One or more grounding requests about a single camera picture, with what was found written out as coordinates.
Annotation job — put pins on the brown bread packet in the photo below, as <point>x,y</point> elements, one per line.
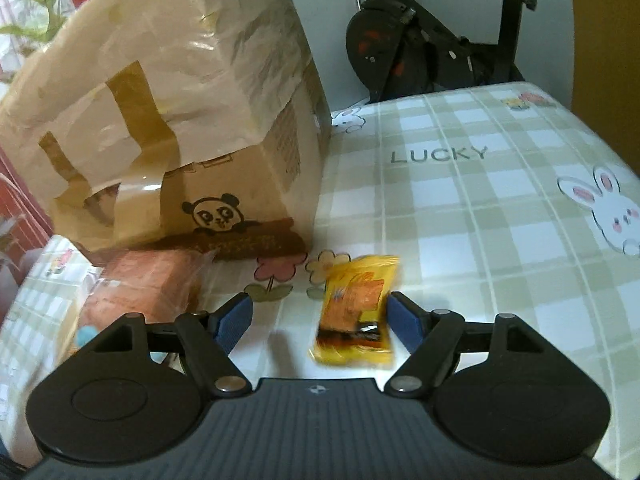
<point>145,285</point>

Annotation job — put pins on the orange wooden wardrobe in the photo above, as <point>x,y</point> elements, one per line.
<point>605,35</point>

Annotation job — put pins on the yellow snack packet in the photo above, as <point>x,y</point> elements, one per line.
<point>352,300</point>

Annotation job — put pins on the taped cardboard box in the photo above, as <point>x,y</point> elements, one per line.
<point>210,85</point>

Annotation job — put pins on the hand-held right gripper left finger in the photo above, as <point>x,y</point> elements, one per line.
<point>232,321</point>

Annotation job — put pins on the black exercise bike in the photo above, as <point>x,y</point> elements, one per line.
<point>400,45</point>

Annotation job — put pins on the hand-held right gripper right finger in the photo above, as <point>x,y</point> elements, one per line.
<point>401,321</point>

